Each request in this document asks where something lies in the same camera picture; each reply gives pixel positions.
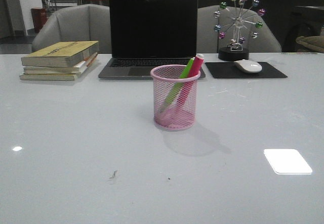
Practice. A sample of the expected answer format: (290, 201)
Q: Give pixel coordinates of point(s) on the top yellow book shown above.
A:
(61, 54)

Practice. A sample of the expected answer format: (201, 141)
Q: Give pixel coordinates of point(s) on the beige cushion at right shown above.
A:
(313, 43)

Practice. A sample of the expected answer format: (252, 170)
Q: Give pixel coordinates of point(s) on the white computer mouse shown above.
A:
(248, 66)

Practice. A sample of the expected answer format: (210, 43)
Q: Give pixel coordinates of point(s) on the red trash bin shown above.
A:
(39, 17)

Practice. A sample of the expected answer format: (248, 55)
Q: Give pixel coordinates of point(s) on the black mouse pad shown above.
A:
(228, 70)

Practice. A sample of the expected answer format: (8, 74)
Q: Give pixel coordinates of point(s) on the grey open laptop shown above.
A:
(150, 33)

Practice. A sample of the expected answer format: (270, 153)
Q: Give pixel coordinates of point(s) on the ferris wheel desk toy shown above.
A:
(234, 50)

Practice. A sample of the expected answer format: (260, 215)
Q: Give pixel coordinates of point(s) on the bottom yellow book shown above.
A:
(68, 77)

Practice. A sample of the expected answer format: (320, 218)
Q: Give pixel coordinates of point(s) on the green highlighter pen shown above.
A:
(186, 71)

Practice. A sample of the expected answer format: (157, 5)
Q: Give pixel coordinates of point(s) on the pink mesh pen holder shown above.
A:
(164, 77)

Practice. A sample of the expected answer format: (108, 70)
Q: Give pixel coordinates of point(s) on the middle white book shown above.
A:
(79, 68)

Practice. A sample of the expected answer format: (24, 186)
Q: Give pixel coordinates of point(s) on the pink highlighter pen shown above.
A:
(195, 68)

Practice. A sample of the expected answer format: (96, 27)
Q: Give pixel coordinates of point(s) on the grey armchair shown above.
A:
(77, 23)
(259, 40)

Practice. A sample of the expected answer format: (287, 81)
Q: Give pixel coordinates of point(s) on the right grey armchair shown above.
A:
(259, 40)

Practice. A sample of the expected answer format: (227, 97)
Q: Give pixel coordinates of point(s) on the left grey armchair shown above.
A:
(77, 23)

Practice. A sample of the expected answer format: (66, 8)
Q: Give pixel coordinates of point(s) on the yellow book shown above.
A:
(61, 54)
(68, 77)

